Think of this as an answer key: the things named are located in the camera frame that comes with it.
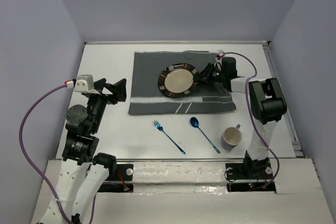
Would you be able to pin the blue metal spoon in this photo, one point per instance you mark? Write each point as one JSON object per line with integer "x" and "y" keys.
{"x": 195, "y": 123}

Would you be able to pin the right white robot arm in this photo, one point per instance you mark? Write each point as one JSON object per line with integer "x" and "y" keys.
{"x": 266, "y": 105}

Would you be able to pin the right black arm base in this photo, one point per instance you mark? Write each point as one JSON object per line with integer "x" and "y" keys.
{"x": 239, "y": 182}

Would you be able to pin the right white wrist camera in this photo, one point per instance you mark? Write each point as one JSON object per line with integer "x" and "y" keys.
{"x": 219, "y": 56}

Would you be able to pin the blue metal fork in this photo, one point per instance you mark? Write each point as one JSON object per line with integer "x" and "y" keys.
{"x": 160, "y": 128}

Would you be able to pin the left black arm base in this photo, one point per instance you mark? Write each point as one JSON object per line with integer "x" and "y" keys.
{"x": 120, "y": 181}

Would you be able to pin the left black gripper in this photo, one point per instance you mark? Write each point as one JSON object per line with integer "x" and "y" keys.
{"x": 119, "y": 89}

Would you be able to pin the grey striped cloth placemat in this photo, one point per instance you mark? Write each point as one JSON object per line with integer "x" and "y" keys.
{"x": 146, "y": 98}

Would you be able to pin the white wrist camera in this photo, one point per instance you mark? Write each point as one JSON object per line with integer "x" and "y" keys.
{"x": 83, "y": 84}
{"x": 219, "y": 56}

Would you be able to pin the dark rimmed dinner plate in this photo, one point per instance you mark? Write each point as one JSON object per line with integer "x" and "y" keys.
{"x": 178, "y": 80}

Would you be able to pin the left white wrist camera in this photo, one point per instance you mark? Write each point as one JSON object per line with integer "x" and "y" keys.
{"x": 83, "y": 84}

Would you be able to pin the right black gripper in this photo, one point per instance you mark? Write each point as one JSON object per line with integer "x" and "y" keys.
{"x": 205, "y": 76}

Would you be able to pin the purple ceramic mug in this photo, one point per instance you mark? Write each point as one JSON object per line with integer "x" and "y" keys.
{"x": 231, "y": 137}

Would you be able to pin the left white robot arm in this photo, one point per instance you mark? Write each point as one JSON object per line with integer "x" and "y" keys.
{"x": 82, "y": 170}

